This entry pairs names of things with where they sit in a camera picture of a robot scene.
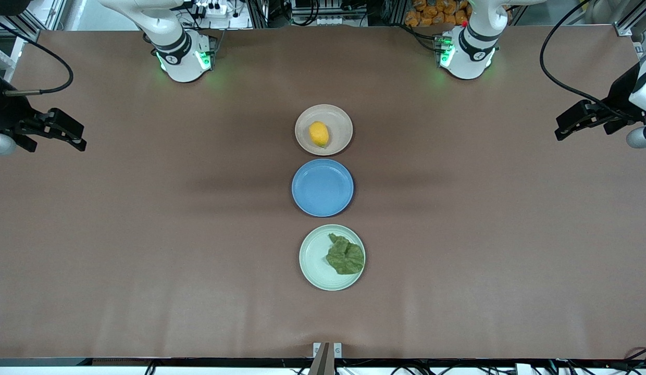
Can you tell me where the yellow lemon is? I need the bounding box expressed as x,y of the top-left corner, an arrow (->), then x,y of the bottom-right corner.
308,121 -> 330,148

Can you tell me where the green lettuce leaf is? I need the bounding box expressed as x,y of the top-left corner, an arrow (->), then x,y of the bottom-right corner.
325,233 -> 366,276

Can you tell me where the orange snack bag pile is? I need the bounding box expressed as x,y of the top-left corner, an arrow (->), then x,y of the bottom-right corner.
405,0 -> 473,28

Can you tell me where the white power strip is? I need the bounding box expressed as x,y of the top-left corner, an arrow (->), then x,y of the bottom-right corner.
194,0 -> 235,17

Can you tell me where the beige plate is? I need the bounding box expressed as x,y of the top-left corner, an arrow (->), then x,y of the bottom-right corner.
294,104 -> 354,156

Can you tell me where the black equipment rack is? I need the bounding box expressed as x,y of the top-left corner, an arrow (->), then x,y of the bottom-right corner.
250,0 -> 407,28

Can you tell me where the blue plate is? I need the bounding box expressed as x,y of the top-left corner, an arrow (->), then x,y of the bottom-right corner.
291,158 -> 355,218

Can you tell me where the light green plate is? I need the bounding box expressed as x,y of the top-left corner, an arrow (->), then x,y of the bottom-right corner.
299,224 -> 366,291

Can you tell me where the aluminium frame profile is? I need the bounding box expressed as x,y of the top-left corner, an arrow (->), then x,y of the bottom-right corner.
614,0 -> 646,38
0,0 -> 68,43

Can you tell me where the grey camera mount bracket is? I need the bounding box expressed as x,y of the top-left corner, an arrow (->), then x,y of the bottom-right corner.
308,342 -> 343,375

